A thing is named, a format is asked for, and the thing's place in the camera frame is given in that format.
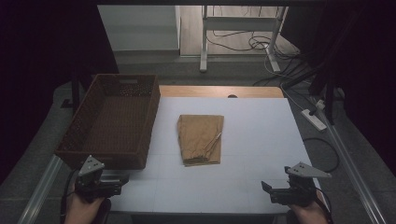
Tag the white cabinet panel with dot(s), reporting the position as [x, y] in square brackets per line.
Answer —
[140, 28]

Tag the person's right hand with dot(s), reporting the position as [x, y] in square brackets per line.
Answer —
[309, 213]

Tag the brown woven basket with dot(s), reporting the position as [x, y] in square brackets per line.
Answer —
[115, 124]

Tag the tan shorts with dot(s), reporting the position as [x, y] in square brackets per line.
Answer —
[200, 137]

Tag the black metal stand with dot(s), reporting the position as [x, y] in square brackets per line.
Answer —
[75, 93]

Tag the white power strip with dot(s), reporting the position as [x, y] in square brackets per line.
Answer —
[313, 119]

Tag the aluminium floor rail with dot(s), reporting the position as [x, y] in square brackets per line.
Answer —
[40, 189]
[355, 174]

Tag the black tripod stand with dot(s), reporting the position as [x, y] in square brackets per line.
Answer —
[327, 77]

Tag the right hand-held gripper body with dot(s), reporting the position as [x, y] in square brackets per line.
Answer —
[302, 186]

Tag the white metal desk frame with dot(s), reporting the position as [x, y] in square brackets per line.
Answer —
[239, 23]

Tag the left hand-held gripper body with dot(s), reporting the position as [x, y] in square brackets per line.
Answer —
[90, 179]

